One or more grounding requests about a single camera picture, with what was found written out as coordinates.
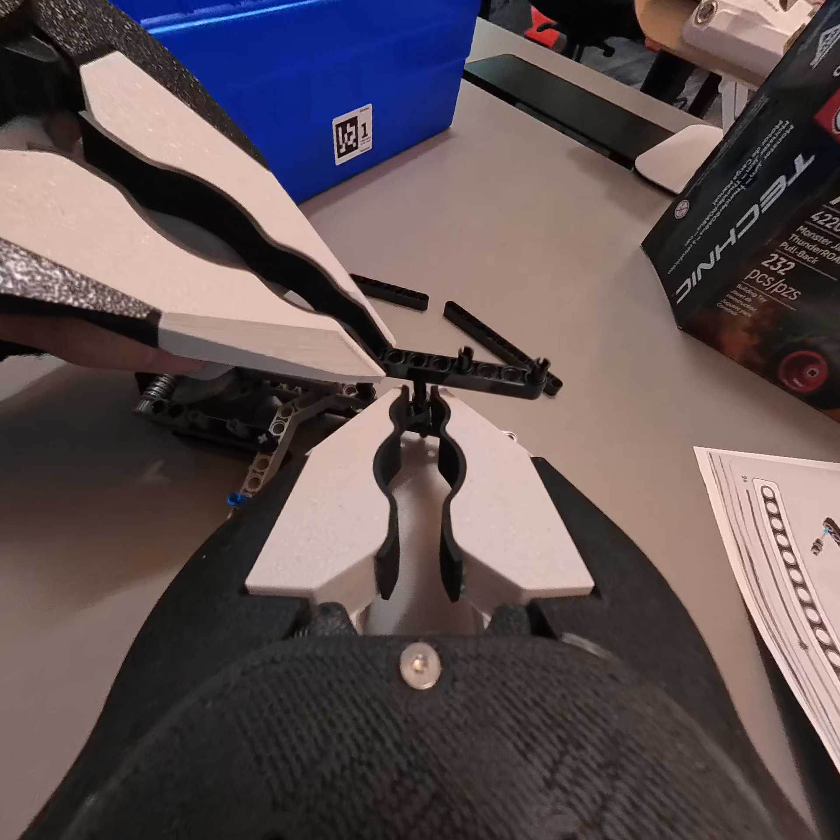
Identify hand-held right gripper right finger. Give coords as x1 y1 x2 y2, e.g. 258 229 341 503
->
425 385 595 632

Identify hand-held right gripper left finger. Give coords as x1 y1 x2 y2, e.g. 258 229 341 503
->
244 386 410 632

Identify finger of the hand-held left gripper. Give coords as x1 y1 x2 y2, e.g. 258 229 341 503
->
77 51 399 361
0 147 389 383

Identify black toy beam with pins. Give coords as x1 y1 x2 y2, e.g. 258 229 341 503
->
379 343 565 403

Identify small black connector pin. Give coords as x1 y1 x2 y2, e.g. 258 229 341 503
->
406 384 439 439

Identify toy brick motor assembly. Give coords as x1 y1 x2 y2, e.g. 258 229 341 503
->
134 367 378 509

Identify black flat desk panel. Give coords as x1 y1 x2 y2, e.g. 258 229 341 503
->
462 52 677 173

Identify person's left hand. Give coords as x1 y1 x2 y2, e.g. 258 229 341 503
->
0 314 210 380

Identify blue plastic bin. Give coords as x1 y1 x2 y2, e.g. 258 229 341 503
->
108 0 481 206

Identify long black toy beam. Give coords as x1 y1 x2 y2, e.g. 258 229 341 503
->
443 301 564 395

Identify short black toy beam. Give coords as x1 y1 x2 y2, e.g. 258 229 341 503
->
350 272 431 312

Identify white instruction booklet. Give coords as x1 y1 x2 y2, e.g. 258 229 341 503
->
693 446 840 756

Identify black toy set box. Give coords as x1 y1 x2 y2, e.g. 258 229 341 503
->
640 0 840 421

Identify white monitor stand base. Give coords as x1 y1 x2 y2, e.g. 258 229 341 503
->
633 123 724 196

